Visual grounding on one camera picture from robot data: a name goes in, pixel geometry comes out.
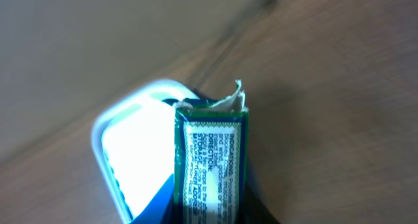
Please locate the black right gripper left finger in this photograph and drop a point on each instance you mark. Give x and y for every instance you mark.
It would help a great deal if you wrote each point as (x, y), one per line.
(159, 209)

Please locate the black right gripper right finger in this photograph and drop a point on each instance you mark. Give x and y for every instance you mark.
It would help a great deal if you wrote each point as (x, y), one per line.
(253, 210)

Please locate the green medicine box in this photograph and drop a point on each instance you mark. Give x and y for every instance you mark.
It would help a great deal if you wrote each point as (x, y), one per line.
(210, 159)

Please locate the white barcode scanner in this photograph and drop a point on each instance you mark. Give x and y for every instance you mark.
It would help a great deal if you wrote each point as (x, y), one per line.
(133, 143)

